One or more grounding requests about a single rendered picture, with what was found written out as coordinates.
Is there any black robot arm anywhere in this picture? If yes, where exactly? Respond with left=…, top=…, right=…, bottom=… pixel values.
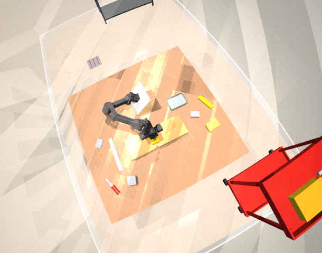
left=102, top=92, right=158, bottom=140

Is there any yellow rectangular bar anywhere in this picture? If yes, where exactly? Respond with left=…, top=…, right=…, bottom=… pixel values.
left=198, top=95, right=213, bottom=109

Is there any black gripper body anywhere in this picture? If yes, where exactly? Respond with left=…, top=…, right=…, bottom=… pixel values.
left=139, top=124, right=163, bottom=140

